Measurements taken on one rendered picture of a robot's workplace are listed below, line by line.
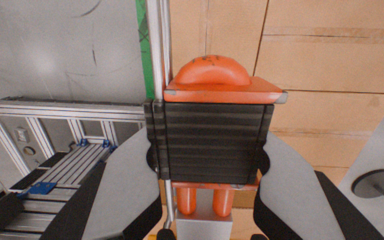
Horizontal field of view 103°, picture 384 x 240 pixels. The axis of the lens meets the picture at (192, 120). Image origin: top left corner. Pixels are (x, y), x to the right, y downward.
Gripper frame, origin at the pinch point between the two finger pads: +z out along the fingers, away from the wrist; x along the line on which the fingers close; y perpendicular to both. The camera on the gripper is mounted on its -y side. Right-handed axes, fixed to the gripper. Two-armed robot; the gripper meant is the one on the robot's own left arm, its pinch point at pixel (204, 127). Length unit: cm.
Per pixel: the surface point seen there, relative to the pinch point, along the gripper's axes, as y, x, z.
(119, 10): -25, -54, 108
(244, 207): 30.1, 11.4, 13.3
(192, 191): 7.0, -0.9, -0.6
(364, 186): 123, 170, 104
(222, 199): 7.8, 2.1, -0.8
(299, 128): 29, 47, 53
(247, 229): 38.4, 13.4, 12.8
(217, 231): 12.2, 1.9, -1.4
